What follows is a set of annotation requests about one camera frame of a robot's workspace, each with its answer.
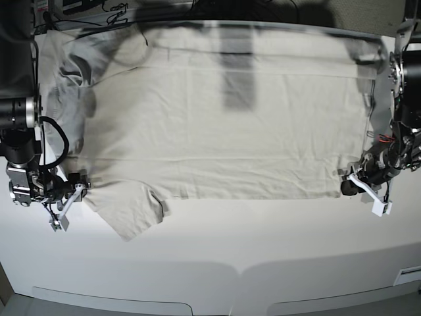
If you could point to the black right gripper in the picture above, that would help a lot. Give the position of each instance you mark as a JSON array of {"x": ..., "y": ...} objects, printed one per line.
[{"x": 46, "y": 187}]

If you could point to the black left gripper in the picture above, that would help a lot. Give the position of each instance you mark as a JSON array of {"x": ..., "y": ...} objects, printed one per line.
[{"x": 375, "y": 168}]

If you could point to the beige T-shirt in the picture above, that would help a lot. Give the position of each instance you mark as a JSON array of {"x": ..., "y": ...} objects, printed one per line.
[{"x": 202, "y": 112}]

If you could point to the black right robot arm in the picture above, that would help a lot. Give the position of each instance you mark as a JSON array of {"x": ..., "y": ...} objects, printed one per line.
[{"x": 23, "y": 144}]

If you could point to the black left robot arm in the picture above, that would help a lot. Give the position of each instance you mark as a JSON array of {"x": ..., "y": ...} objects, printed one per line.
[{"x": 401, "y": 150}]

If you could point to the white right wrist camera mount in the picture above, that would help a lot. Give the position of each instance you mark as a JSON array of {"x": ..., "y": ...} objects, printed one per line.
[{"x": 59, "y": 221}]

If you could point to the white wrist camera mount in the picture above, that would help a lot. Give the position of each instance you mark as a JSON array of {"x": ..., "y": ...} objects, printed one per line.
[
  {"x": 59, "y": 221},
  {"x": 371, "y": 197}
]

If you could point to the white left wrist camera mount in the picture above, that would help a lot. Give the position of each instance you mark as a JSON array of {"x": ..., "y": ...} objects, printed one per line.
[{"x": 371, "y": 197}]

